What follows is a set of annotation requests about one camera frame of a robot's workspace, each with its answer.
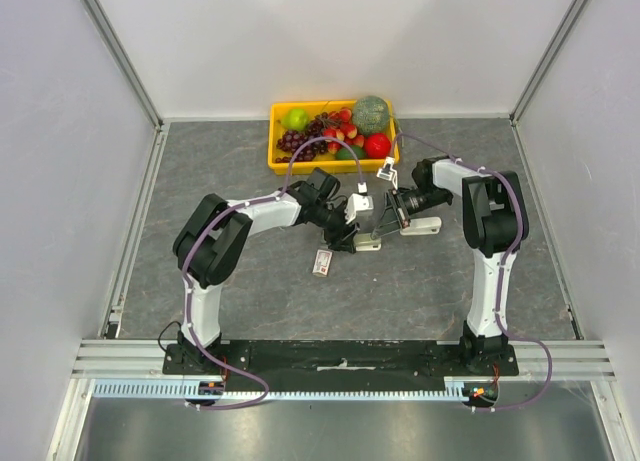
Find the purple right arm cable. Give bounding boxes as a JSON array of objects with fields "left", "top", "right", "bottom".
[{"left": 387, "top": 132, "right": 554, "bottom": 413}]

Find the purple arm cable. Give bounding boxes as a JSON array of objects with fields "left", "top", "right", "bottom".
[
  {"left": 180, "top": 136, "right": 369, "bottom": 412},
  {"left": 387, "top": 132, "right": 554, "bottom": 413}
]

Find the green white stapler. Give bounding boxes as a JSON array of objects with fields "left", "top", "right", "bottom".
[{"left": 353, "top": 233, "right": 382, "bottom": 252}]

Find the aluminium frame rail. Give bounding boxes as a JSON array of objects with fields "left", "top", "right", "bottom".
[{"left": 72, "top": 340, "right": 614, "bottom": 381}]

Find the white rectangular case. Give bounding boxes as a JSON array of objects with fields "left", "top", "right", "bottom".
[{"left": 400, "top": 217, "right": 442, "bottom": 236}]

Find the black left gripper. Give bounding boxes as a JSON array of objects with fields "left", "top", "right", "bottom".
[{"left": 312, "top": 201, "right": 360, "bottom": 255}]

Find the green pear fruit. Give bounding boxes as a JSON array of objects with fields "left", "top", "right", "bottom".
[{"left": 279, "top": 108, "right": 310, "bottom": 132}]

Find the yellow plastic tray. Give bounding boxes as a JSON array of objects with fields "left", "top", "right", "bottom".
[{"left": 267, "top": 100, "right": 400, "bottom": 175}]

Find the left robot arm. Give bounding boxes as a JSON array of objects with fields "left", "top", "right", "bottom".
[{"left": 173, "top": 168, "right": 373, "bottom": 374}]

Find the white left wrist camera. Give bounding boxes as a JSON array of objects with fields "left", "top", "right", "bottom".
[{"left": 345, "top": 182, "right": 374, "bottom": 224}]

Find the red strawberry cluster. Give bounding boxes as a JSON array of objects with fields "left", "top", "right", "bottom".
[{"left": 320, "top": 107, "right": 364, "bottom": 157}]

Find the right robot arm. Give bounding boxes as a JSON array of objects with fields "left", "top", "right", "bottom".
[{"left": 372, "top": 157, "right": 529, "bottom": 375}]

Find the red white staple box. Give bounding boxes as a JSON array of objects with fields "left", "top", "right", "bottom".
[{"left": 312, "top": 249, "right": 333, "bottom": 277}]

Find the grey slotted cable duct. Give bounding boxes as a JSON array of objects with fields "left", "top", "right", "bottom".
[{"left": 93, "top": 379, "right": 498, "bottom": 402}]

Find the green netted melon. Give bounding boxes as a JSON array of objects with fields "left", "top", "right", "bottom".
[{"left": 352, "top": 95, "right": 391, "bottom": 136}]

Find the green lime fruit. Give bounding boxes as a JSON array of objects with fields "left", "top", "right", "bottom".
[{"left": 335, "top": 145, "right": 367, "bottom": 161}]

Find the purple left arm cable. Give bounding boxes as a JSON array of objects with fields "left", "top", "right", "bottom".
[{"left": 180, "top": 136, "right": 369, "bottom": 412}]

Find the dark purple grape bunch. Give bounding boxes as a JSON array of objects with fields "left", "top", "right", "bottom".
[{"left": 274, "top": 114, "right": 325, "bottom": 163}]

